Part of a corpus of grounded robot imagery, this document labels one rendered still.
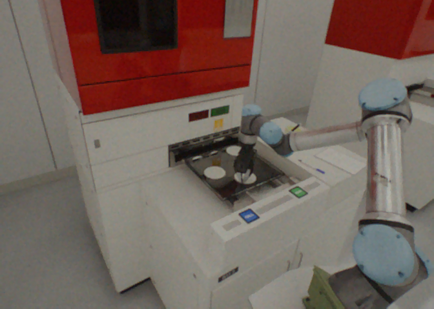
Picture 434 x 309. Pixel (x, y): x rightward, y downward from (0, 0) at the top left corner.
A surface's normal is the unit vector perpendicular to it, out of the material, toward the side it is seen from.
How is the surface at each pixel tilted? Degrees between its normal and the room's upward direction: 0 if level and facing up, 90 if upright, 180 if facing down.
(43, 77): 90
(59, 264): 0
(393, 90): 44
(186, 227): 0
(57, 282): 0
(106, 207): 90
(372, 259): 54
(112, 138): 90
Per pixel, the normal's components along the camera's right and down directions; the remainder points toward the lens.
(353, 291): -0.36, -0.61
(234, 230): 0.05, -0.87
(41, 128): 0.56, 0.44
